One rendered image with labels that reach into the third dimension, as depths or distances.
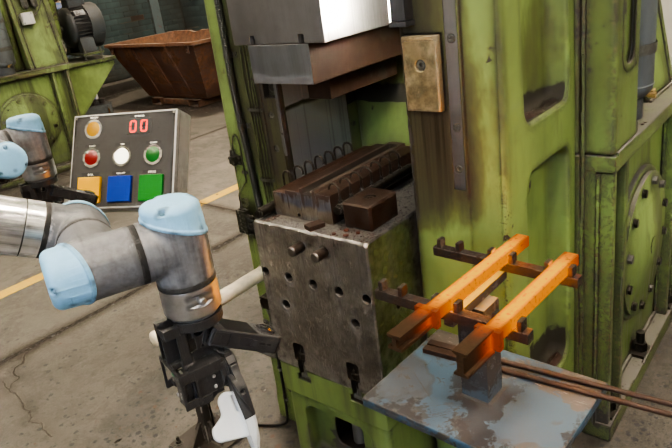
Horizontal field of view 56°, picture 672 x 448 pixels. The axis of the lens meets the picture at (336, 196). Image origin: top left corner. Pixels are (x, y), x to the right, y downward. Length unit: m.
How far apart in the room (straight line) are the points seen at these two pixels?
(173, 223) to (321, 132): 1.20
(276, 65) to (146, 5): 9.55
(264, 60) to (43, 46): 4.97
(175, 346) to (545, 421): 0.74
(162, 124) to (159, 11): 9.37
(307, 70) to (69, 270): 0.88
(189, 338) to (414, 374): 0.69
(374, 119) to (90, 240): 1.37
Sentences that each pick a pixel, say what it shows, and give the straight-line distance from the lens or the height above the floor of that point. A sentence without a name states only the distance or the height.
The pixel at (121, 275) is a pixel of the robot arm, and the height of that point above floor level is 1.23.
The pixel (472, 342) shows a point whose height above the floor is 0.96.
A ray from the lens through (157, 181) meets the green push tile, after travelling 1.83.
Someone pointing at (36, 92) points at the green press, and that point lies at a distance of 6.38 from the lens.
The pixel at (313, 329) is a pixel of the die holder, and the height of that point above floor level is 0.62.
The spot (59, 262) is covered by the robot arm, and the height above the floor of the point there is 1.26.
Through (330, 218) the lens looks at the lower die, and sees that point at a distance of 1.60.
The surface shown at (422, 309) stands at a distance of 1.13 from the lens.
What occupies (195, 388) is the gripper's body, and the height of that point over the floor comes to 1.04.
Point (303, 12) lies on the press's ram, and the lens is 1.48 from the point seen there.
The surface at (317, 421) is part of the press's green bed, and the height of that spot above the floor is 0.24.
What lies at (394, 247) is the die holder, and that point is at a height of 0.86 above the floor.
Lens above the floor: 1.54
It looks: 20 degrees down
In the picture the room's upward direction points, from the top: 8 degrees counter-clockwise
